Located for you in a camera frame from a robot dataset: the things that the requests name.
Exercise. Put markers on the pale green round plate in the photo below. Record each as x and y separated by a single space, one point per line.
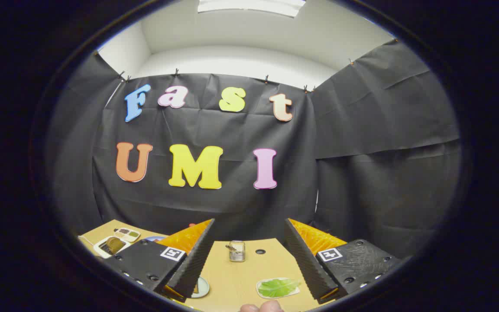
203 288

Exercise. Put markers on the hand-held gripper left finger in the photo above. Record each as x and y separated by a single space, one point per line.
195 260

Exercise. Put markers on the small white square dish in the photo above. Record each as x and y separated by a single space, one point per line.
261 293

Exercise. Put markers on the ceiling light panel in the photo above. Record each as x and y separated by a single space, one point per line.
251 6

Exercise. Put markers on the green lettuce leaf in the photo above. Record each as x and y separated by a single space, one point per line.
277 287

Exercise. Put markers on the brown bread slice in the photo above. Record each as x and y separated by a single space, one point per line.
113 245

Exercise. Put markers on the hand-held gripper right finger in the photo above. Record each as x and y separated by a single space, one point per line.
306 260

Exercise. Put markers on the white toaster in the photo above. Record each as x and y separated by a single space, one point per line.
101 249

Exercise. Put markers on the blue round plate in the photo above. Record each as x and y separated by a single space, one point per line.
154 238

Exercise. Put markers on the white divided condiment tray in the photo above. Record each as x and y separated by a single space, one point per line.
127 234

